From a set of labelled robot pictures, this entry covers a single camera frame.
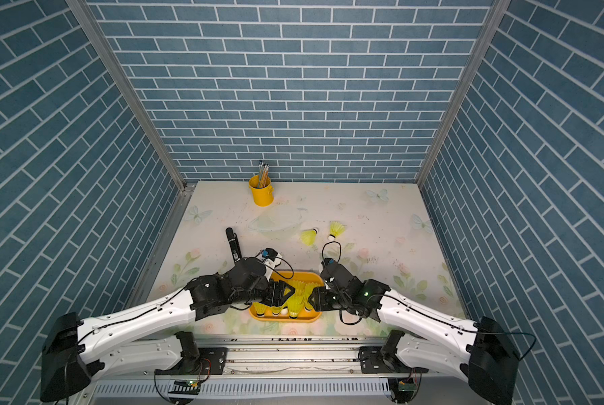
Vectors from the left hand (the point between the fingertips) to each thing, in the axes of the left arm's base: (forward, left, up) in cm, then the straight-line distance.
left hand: (294, 294), depth 73 cm
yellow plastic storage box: (-1, +11, -12) cm, 16 cm away
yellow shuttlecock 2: (+31, -15, -11) cm, 36 cm away
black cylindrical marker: (+25, +25, -14) cm, 38 cm away
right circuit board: (-21, -32, -14) cm, 41 cm away
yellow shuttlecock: (+29, -4, -14) cm, 32 cm away
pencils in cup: (+52, +16, +2) cm, 54 cm away
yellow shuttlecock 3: (+1, -1, -7) cm, 7 cm away
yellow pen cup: (+47, +17, -9) cm, 51 cm away
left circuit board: (-20, +31, -18) cm, 41 cm away
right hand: (0, -6, -6) cm, 8 cm away
